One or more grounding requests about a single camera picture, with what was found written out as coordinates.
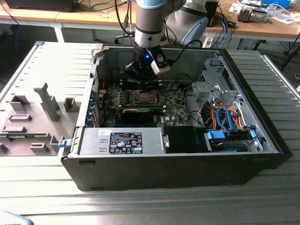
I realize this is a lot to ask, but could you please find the silver green CPU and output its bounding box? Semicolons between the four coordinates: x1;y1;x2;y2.
138;92;155;102

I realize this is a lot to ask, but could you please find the metal socket cover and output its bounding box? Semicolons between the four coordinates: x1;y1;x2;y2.
134;90;160;104

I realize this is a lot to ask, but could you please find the CPU socket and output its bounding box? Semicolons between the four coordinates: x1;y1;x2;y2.
130;90;162;105

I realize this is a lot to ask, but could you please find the CPU cooler with fan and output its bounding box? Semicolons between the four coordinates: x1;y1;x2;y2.
237;5;269;24

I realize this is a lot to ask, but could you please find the office chair base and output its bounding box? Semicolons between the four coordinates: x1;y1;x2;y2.
114;32;136;45

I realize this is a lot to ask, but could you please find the black graphics card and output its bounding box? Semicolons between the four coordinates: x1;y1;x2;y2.
120;107;154;123

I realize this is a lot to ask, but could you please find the green motherboard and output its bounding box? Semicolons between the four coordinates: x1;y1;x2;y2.
96;81;195;128

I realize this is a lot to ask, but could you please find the metal disk bay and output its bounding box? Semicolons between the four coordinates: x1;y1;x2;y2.
191;57;242;106

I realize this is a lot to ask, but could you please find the grey power supply unit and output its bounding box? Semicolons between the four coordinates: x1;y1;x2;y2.
78;127;166;155

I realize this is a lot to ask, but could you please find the hard disk in blue carrier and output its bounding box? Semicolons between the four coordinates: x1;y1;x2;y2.
203;130;257;153

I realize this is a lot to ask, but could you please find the black PC case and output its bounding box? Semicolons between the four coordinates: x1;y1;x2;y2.
60;44;293;192

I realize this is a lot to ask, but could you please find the black computer box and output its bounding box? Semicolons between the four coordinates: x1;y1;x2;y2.
4;0;75;13

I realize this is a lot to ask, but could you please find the grey parts rack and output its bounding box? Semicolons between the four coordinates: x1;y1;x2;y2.
0;82;83;157

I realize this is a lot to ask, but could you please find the green RAM stick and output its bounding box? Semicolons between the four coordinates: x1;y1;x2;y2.
7;133;35;139

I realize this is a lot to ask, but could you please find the blue box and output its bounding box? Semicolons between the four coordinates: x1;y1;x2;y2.
261;0;292;9

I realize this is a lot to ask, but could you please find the clear plastic bag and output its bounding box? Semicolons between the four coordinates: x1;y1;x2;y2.
269;13;300;25

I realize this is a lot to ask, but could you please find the grey rounded device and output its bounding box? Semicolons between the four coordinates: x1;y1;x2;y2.
0;210;32;225

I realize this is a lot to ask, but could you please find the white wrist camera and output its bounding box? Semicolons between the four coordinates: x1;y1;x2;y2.
150;53;171;76

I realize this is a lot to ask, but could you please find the thin black wire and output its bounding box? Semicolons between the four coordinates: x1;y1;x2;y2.
174;73;195;84

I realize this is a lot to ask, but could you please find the black camera cable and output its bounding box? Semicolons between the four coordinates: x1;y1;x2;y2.
168;40;203;68

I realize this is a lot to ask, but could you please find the orange wire bundle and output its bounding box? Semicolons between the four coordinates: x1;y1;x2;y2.
200;104;245;131

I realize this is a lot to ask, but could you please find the blue wire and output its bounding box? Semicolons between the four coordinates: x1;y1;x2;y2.
215;106;245;134

